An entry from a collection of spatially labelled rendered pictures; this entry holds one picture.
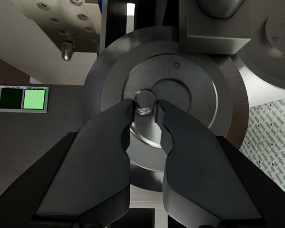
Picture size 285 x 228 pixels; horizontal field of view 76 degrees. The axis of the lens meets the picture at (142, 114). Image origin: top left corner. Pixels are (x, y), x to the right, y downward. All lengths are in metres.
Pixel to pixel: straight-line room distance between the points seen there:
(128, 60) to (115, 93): 0.03
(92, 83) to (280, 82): 0.17
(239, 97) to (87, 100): 0.13
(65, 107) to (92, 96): 0.37
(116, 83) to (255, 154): 0.28
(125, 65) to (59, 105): 0.39
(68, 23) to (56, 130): 0.26
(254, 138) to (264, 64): 0.18
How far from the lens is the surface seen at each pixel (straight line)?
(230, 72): 0.19
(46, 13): 0.47
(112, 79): 0.16
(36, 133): 0.55
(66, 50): 0.56
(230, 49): 0.18
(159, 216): 0.53
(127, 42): 0.18
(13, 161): 0.58
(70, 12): 0.45
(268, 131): 0.34
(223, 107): 0.17
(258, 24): 0.23
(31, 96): 0.57
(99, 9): 0.40
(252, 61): 0.21
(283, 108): 0.32
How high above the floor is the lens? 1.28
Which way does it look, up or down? 8 degrees down
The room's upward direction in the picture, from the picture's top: 178 degrees counter-clockwise
